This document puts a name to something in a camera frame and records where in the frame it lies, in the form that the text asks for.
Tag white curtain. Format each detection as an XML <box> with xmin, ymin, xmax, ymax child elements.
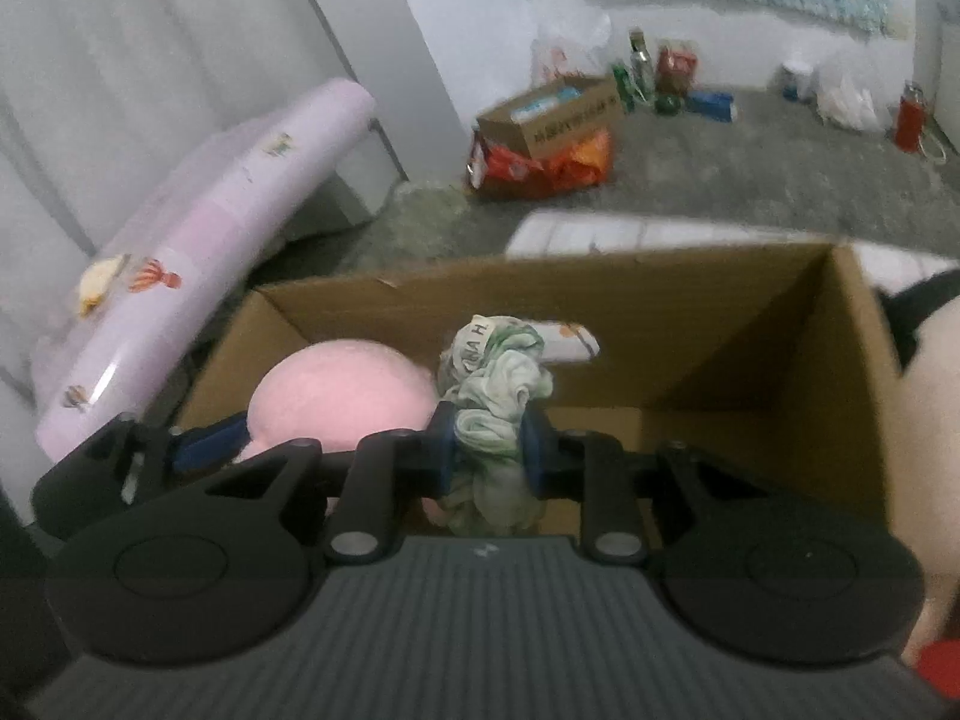
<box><xmin>0</xmin><ymin>0</ymin><xmax>466</xmax><ymax>541</ymax></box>

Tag crumpled white plastic bag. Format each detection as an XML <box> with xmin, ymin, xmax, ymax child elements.
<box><xmin>816</xmin><ymin>75</ymin><xmax>880</xmax><ymax>132</ymax></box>

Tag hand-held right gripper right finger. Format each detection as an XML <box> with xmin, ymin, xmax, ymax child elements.
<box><xmin>525</xmin><ymin>416</ymin><xmax>758</xmax><ymax>563</ymax></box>

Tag red thermos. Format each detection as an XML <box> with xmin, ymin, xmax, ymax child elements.
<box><xmin>896</xmin><ymin>81</ymin><xmax>927</xmax><ymax>155</ymax></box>

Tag pink plush toy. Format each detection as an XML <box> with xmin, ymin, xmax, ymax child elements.
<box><xmin>232</xmin><ymin>339</ymin><xmax>440</xmax><ymax>522</ymax></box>

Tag big-head doll red dress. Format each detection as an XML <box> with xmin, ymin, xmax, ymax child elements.
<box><xmin>874</xmin><ymin>270</ymin><xmax>960</xmax><ymax>691</ymax></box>

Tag large cardboard box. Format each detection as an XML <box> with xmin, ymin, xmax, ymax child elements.
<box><xmin>171</xmin><ymin>240</ymin><xmax>905</xmax><ymax>541</ymax></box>

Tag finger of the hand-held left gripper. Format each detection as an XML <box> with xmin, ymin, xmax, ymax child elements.
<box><xmin>169</xmin><ymin>420</ymin><xmax>252</xmax><ymax>475</ymax></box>

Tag white plastic bag red print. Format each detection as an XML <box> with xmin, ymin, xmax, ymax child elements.
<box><xmin>531</xmin><ymin>4</ymin><xmax>613</xmax><ymax>88</ymax></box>

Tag green white scrunchie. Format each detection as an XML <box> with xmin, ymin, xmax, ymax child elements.
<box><xmin>436</xmin><ymin>313</ymin><xmax>557</xmax><ymax>533</ymax></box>

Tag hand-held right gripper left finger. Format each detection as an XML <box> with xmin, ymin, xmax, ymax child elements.
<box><xmin>202</xmin><ymin>401</ymin><xmax>460</xmax><ymax>563</ymax></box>

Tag white jar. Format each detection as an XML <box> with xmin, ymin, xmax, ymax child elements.
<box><xmin>780</xmin><ymin>60</ymin><xmax>817</xmax><ymax>102</ymax></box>

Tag red snack package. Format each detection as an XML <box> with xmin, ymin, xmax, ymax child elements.
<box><xmin>656</xmin><ymin>41</ymin><xmax>698</xmax><ymax>95</ymax></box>

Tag pink balloon-print table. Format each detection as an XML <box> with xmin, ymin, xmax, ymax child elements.
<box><xmin>34</xmin><ymin>79</ymin><xmax>377</xmax><ymax>460</ymax></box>

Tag blue pack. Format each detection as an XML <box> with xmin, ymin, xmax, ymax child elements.
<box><xmin>686</xmin><ymin>90</ymin><xmax>737</xmax><ymax>124</ymax></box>

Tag small cardboard box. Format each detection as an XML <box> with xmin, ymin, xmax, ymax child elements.
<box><xmin>476</xmin><ymin>75</ymin><xmax>628</xmax><ymax>160</ymax></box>

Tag orange snack bag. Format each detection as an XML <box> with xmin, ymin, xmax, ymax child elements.
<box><xmin>466</xmin><ymin>127</ymin><xmax>616</xmax><ymax>202</ymax></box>

